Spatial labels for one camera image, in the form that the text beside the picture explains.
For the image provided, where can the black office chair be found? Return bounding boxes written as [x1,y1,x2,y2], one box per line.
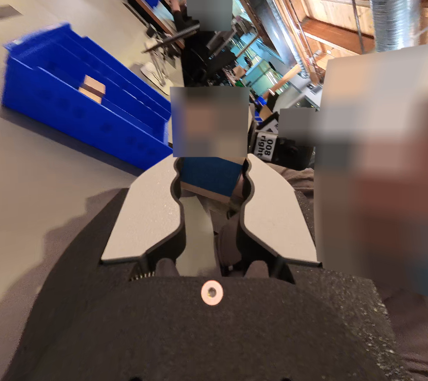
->
[181,30,236,87]

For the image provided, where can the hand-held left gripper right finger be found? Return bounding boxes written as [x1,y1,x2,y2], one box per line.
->
[238,154,318,266]

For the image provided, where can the white document stand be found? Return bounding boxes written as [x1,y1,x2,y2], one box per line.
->
[140,33,173,95]

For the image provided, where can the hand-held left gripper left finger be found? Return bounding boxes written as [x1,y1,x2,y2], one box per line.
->
[100,157,186,264]

